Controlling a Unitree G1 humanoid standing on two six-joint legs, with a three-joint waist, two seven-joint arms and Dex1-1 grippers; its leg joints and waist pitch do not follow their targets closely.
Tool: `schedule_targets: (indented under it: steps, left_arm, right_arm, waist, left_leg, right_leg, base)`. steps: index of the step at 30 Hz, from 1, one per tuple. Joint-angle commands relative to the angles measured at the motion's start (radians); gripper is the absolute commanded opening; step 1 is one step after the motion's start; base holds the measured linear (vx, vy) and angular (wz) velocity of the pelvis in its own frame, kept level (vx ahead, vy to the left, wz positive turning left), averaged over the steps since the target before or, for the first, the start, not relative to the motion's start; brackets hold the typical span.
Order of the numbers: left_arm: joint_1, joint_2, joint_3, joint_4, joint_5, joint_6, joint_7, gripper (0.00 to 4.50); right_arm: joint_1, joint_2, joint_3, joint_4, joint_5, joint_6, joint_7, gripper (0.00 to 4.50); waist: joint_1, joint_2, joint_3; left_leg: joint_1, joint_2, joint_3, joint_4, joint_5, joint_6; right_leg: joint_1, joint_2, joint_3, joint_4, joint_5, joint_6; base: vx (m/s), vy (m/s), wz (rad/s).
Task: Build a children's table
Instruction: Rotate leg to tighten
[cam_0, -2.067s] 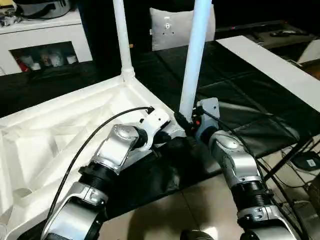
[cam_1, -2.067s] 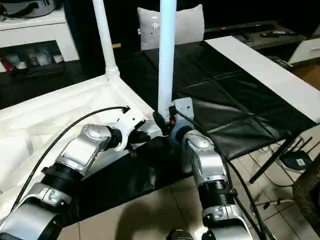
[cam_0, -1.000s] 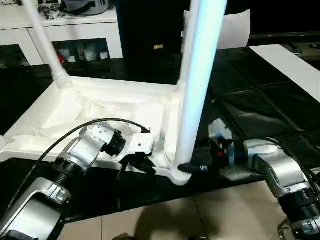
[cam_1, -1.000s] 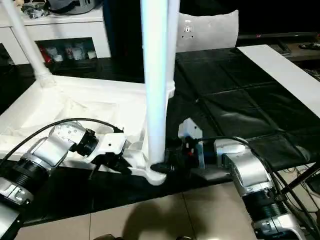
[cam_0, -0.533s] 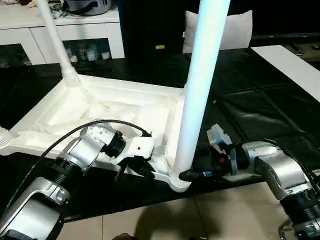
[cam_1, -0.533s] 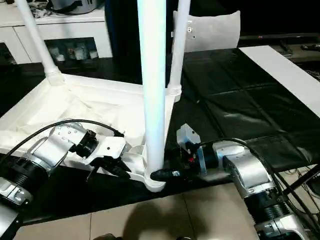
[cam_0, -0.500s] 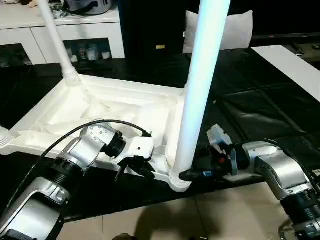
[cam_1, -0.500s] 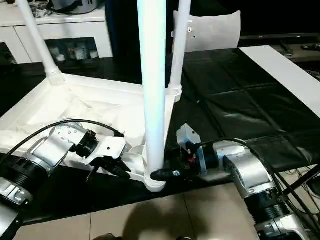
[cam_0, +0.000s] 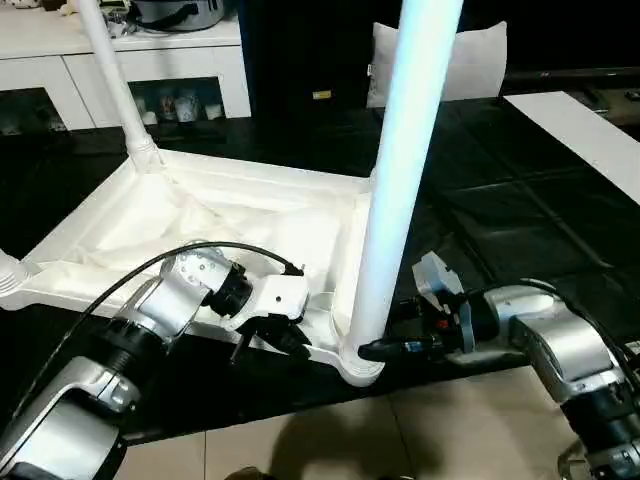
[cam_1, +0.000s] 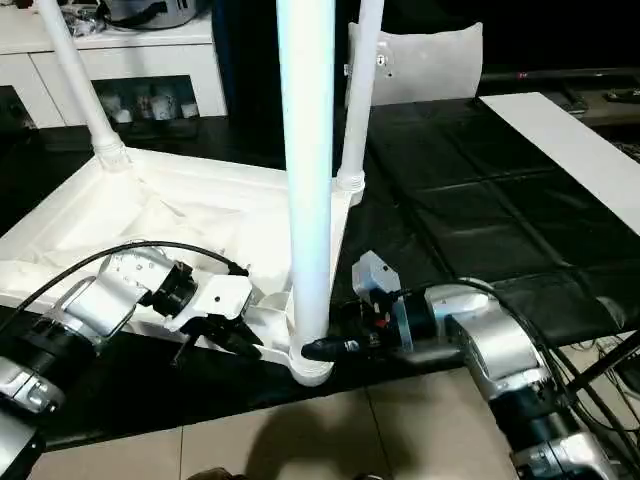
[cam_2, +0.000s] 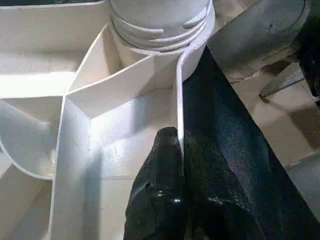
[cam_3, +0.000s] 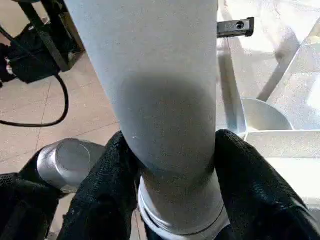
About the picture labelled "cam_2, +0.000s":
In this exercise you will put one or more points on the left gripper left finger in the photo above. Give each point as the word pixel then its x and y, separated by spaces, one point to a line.
pixel 160 190

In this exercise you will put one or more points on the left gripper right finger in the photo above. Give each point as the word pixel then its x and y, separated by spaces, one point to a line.
pixel 215 195

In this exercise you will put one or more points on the white plastic table top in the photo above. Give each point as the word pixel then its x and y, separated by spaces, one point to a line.
pixel 100 112

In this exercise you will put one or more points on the white plastic table leg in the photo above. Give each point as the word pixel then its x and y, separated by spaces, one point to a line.
pixel 155 22

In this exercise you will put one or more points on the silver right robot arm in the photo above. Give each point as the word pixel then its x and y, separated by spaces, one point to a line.
pixel 250 35

